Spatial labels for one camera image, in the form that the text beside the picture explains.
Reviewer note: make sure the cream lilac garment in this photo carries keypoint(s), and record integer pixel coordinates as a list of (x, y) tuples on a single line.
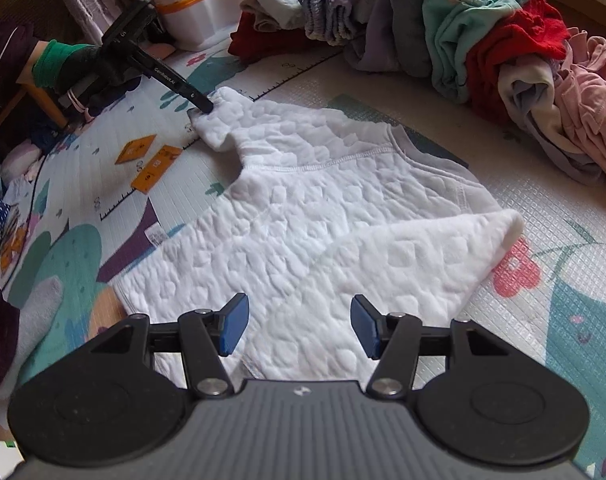
[(526, 87)]

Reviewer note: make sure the lavender ribbed garment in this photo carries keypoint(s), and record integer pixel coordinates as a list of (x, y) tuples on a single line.
[(330, 21)]

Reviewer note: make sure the teal green garment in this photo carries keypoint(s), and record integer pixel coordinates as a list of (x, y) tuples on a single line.
[(452, 28)]

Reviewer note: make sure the pink garment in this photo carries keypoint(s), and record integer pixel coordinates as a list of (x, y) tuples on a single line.
[(580, 93)]

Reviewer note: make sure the white quilted baby garment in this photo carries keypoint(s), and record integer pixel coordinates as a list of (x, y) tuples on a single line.
[(324, 208)]

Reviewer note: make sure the orange paper tag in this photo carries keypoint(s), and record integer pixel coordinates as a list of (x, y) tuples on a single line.
[(151, 174), (135, 149)]

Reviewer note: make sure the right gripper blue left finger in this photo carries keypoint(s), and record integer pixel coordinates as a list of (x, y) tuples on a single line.
[(202, 338)]

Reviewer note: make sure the grey garment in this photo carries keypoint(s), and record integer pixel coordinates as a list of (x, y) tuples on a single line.
[(408, 30)]

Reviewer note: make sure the red garment in pile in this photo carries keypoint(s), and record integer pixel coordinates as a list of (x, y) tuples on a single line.
[(537, 29)]

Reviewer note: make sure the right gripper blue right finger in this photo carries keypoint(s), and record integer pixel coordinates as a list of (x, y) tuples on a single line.
[(396, 341)]

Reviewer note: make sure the purple garment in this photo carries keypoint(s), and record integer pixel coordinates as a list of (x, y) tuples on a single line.
[(373, 49)]

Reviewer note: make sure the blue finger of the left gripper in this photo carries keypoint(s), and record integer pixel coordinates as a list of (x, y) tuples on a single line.
[(158, 70)]

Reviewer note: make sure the black gloved left hand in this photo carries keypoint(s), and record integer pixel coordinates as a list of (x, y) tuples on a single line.
[(94, 80)]

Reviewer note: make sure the dark red garment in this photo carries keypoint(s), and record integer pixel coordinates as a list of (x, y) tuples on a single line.
[(250, 45)]

